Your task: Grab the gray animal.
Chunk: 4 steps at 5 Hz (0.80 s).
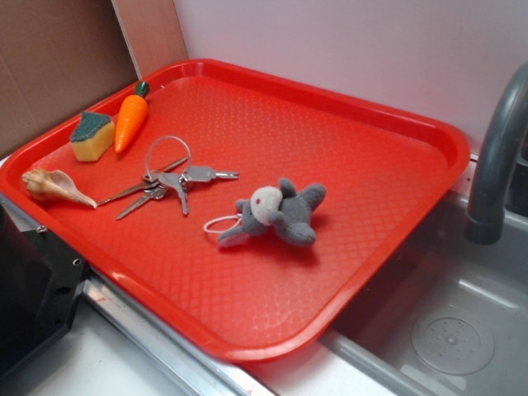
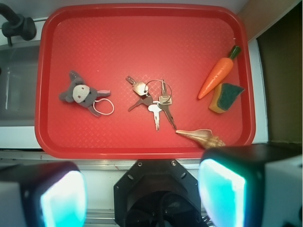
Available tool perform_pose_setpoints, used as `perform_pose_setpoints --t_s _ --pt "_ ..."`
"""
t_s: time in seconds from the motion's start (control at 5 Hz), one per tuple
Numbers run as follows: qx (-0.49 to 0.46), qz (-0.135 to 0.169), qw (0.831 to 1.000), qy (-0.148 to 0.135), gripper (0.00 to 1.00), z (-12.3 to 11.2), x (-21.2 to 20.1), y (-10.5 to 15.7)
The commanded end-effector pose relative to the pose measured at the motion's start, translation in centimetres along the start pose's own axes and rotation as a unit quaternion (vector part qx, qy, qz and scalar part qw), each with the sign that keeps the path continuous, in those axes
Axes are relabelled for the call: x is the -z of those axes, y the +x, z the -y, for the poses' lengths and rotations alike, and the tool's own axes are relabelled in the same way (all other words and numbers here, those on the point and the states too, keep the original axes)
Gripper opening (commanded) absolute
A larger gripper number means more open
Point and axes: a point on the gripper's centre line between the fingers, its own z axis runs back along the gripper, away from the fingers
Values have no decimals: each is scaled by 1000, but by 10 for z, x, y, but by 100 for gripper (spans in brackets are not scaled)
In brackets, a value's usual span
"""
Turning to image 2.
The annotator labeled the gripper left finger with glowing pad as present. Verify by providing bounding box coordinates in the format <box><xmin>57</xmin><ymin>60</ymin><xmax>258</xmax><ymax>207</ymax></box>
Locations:
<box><xmin>0</xmin><ymin>161</ymin><xmax>88</xmax><ymax>227</ymax></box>

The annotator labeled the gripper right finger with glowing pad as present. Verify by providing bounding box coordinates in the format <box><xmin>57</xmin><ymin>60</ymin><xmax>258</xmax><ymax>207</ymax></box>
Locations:
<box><xmin>197</xmin><ymin>144</ymin><xmax>303</xmax><ymax>227</ymax></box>

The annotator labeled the tan spiral seashell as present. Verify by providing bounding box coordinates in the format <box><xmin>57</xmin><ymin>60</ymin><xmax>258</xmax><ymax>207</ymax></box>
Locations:
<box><xmin>176</xmin><ymin>129</ymin><xmax>225</xmax><ymax>149</ymax></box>

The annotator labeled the yellow green sponge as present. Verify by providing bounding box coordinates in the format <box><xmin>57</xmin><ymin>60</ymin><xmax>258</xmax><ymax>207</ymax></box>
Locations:
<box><xmin>208</xmin><ymin>83</ymin><xmax>245</xmax><ymax>114</ymax></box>

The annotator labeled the orange toy carrot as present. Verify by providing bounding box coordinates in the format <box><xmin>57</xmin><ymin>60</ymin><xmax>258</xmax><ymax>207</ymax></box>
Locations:
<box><xmin>197</xmin><ymin>45</ymin><xmax>241</xmax><ymax>99</ymax></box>

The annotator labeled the bunch of metal keys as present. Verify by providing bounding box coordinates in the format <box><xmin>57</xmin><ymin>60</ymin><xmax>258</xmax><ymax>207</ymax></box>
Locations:
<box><xmin>125</xmin><ymin>76</ymin><xmax>177</xmax><ymax>131</ymax></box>

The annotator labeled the stainless steel sink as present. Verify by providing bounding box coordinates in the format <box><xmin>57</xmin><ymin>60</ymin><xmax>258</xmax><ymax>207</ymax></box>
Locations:
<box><xmin>0</xmin><ymin>45</ymin><xmax>39</xmax><ymax>127</ymax></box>

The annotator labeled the red plastic tray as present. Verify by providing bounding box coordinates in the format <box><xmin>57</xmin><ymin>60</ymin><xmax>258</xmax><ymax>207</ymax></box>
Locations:
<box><xmin>35</xmin><ymin>4</ymin><xmax>256</xmax><ymax>159</ymax></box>

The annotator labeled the black faucet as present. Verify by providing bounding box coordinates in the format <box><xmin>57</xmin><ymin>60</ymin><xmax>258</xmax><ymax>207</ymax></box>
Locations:
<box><xmin>0</xmin><ymin>3</ymin><xmax>36</xmax><ymax>47</ymax></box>

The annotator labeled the black octagonal mount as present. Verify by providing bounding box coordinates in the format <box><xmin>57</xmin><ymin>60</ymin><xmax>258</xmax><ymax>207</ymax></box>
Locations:
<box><xmin>114</xmin><ymin>159</ymin><xmax>207</xmax><ymax>227</ymax></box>

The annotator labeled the gray plush animal keychain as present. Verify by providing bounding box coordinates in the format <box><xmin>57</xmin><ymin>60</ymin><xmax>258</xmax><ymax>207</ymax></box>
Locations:
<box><xmin>59</xmin><ymin>70</ymin><xmax>115</xmax><ymax>117</ymax></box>

